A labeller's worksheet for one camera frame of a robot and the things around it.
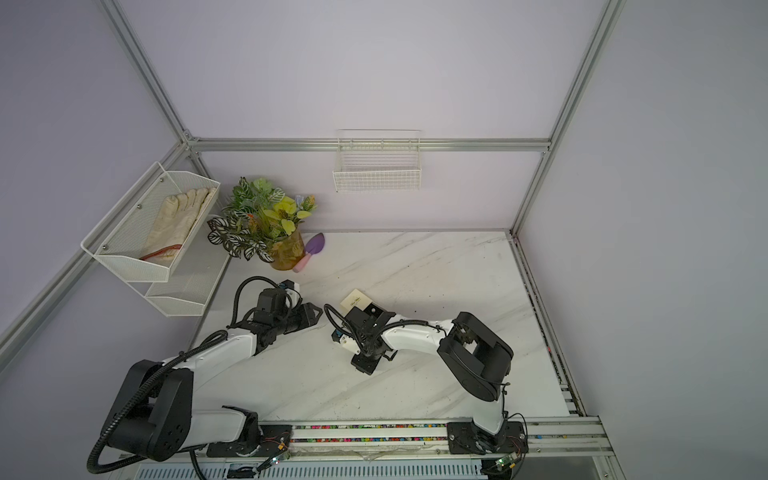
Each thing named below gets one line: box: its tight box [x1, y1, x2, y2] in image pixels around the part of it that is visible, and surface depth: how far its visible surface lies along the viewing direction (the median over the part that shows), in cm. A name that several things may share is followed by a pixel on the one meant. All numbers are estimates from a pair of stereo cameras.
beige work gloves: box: [139, 187, 216, 268], surface depth 79 cm
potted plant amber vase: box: [207, 177, 317, 271], surface depth 95 cm
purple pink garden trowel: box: [293, 232, 325, 273], surface depth 117 cm
